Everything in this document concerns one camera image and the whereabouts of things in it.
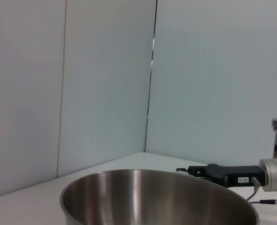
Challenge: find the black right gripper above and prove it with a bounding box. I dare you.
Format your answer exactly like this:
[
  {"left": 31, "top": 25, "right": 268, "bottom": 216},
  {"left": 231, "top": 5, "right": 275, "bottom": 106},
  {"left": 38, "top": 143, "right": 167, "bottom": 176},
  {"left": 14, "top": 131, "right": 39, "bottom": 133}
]
[{"left": 176, "top": 163, "right": 267, "bottom": 188}]

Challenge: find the stainless steel mixing bowl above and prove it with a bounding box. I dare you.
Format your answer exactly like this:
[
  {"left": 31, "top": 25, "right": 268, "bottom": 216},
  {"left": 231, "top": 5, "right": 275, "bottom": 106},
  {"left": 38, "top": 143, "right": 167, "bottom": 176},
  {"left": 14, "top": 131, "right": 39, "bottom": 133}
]
[{"left": 60, "top": 169, "right": 260, "bottom": 225}]

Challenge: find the gripper cable with metal plug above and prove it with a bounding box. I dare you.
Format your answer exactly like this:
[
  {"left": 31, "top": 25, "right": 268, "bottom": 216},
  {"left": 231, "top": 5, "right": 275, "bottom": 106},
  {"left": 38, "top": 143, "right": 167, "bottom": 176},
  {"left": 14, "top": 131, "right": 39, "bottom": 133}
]
[{"left": 246, "top": 177, "right": 277, "bottom": 208}]

